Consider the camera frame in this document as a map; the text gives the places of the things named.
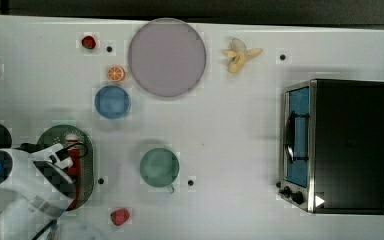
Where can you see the blue round bowl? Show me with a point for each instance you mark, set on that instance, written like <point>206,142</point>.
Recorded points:
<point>112,102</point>

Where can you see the orange slice toy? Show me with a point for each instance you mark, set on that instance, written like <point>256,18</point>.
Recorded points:
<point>116,73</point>

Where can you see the black camera box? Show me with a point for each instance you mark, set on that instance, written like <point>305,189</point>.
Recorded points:
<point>62,154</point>

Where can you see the red ketchup bottle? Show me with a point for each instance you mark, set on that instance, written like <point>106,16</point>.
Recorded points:
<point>74,171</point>

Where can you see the large grey round plate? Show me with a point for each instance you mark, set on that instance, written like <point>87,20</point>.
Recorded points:
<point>167,57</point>

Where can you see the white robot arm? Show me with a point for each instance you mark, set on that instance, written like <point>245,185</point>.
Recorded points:
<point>44,190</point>

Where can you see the small red strawberry toy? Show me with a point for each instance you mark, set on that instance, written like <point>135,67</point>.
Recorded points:
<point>88,42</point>

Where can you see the peeled banana toy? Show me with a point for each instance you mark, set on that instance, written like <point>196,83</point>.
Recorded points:
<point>238,53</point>

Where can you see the green cup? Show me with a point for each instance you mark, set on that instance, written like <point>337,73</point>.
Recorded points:
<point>159,168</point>

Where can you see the black toaster oven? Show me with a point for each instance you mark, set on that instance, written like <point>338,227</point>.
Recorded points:
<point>332,147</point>

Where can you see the large red strawberry toy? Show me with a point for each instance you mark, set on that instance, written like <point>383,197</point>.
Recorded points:
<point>120,216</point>

